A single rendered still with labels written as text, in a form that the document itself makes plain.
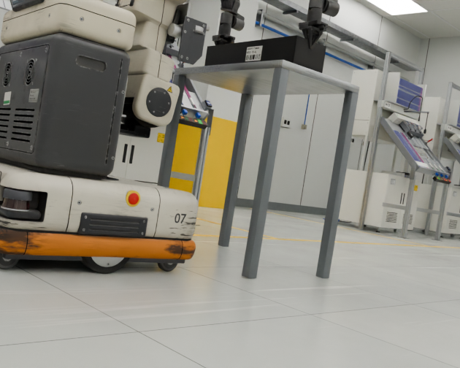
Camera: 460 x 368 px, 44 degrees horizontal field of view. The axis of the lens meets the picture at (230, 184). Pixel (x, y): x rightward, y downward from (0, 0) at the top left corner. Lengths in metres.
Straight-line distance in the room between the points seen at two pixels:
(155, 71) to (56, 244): 0.72
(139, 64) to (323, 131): 5.89
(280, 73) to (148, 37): 0.49
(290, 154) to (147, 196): 5.57
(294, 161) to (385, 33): 2.67
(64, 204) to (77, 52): 0.44
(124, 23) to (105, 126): 0.32
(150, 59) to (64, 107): 0.45
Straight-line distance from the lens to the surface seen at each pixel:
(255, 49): 2.40
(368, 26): 8.64
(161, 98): 2.05
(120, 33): 1.80
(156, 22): 2.11
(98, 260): 1.78
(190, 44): 2.11
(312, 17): 2.30
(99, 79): 1.76
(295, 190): 7.46
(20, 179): 1.65
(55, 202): 1.68
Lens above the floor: 0.36
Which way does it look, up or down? 1 degrees down
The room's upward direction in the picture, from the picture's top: 9 degrees clockwise
